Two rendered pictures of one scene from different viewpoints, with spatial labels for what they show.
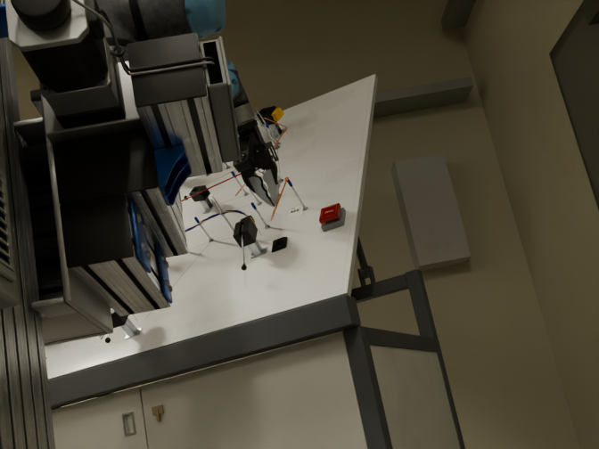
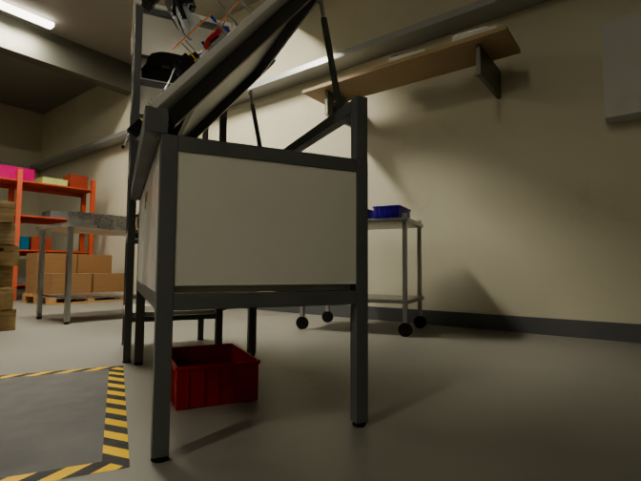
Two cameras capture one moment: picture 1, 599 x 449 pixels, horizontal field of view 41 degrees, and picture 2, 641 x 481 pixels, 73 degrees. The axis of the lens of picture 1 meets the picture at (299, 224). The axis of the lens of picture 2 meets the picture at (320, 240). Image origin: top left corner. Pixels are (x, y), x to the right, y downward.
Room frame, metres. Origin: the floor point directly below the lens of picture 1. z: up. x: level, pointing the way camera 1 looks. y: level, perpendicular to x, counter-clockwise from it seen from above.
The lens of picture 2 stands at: (1.20, -1.08, 0.46)
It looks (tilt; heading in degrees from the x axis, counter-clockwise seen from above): 4 degrees up; 42
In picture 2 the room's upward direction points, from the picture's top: straight up
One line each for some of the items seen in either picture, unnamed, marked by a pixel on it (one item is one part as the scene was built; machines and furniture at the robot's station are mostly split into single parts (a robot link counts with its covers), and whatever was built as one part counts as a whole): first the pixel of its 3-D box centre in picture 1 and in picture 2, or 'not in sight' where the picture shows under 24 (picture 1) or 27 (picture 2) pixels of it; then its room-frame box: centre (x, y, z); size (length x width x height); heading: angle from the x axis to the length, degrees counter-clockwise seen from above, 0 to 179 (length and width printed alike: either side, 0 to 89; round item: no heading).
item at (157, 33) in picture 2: not in sight; (173, 190); (2.50, 1.24, 0.92); 0.60 x 0.50 x 1.85; 67
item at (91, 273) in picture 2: not in sight; (77, 277); (3.45, 5.41, 0.33); 1.12 x 0.79 x 0.65; 4
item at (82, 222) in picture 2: not in sight; (143, 267); (3.30, 3.21, 0.47); 1.75 x 0.66 x 0.94; 4
